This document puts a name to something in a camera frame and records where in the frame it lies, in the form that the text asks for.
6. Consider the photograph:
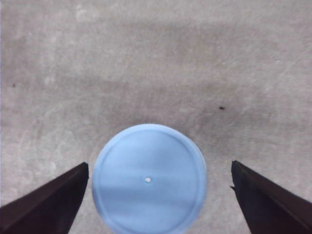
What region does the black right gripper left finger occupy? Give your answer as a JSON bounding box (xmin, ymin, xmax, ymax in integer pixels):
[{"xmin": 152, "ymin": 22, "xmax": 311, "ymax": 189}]
[{"xmin": 0, "ymin": 162, "xmax": 89, "ymax": 234}]

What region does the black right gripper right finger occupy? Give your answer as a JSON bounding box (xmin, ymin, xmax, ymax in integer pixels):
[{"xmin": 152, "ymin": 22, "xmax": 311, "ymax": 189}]
[{"xmin": 231, "ymin": 160, "xmax": 312, "ymax": 234}]

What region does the blue cup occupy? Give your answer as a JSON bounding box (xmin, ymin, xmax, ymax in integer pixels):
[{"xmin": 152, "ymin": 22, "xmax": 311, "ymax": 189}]
[{"xmin": 92, "ymin": 124, "xmax": 207, "ymax": 234}]

